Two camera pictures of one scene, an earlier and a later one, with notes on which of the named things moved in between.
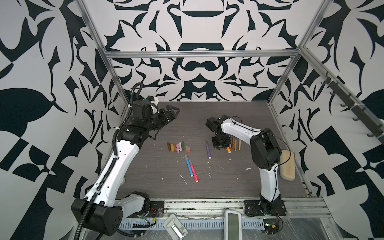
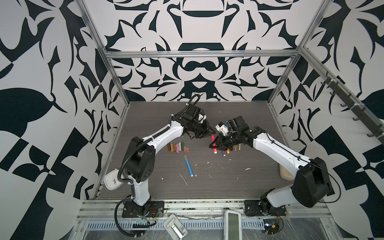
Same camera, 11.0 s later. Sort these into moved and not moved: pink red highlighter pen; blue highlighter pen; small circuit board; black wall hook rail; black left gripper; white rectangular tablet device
Moved: black left gripper; pink red highlighter pen
Not moved: blue highlighter pen; black wall hook rail; small circuit board; white rectangular tablet device
